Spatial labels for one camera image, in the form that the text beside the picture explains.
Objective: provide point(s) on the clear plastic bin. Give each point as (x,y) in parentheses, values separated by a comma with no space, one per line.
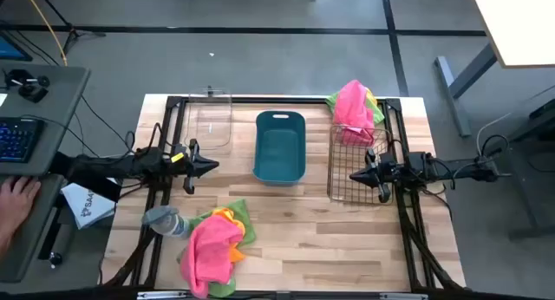
(208,118)

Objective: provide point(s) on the silver metal bracket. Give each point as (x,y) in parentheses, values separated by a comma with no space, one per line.
(403,296)
(160,295)

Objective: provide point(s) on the pink microfiber towel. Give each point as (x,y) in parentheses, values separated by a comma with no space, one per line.
(208,252)
(351,109)

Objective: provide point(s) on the teal plastic basket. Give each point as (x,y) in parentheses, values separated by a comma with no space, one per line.
(279,152)

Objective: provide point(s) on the black keyboard blue backlight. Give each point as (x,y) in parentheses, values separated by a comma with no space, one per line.
(17,139)

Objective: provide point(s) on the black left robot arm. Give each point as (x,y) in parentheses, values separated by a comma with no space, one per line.
(130,164)

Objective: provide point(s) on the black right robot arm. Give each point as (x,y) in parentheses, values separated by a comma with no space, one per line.
(451,167)

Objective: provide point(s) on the white table top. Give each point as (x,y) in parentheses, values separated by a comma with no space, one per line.
(520,22)

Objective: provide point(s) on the black knob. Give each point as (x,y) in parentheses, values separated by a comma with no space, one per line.
(55,259)

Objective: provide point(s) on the person's hand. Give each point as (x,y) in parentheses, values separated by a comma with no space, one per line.
(17,202)

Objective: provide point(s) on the dark grey desk frame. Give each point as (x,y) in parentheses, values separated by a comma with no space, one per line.
(524,183)

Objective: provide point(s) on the white paper sheet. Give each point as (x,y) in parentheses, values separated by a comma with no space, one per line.
(2,99)

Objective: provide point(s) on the narrow grey desk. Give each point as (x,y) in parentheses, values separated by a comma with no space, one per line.
(30,248)

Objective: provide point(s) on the white printed bag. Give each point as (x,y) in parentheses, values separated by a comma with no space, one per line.
(86,206)

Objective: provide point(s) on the computer monitor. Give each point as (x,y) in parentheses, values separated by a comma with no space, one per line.
(11,48)

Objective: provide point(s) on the large grey desk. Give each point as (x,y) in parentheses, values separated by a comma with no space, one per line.
(60,100)

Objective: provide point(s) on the green microfiber towel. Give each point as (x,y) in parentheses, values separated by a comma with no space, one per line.
(378,114)
(243,217)

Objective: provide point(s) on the grey table leg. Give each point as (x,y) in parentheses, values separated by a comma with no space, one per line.
(453,96)

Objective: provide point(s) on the black frame clamp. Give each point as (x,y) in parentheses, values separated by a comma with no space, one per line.
(210,91)

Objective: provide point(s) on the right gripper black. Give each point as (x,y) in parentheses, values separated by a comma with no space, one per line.
(383,172)

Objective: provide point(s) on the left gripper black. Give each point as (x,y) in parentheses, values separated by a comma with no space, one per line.
(191,165)

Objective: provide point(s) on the black clamp gadget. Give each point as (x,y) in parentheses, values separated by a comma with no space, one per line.
(32,92)

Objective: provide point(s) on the black tripod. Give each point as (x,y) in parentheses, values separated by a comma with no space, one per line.
(70,33)

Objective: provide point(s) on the black aluminium table frame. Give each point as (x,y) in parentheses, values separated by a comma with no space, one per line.
(282,101)

